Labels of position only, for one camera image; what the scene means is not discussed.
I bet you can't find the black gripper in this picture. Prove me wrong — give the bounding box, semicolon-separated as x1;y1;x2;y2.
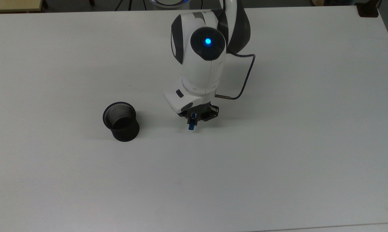
178;102;220;126

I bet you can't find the black mesh pen cup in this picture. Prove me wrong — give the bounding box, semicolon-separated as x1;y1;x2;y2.
102;101;140;142

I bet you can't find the black table clamp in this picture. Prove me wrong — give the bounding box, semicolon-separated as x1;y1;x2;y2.
357;3;379;18

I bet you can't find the wooden side table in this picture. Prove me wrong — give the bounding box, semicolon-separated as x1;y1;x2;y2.
0;0;43;13

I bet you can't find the dark robot wrist cable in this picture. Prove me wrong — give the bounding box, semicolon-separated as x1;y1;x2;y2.
215;53;256;101

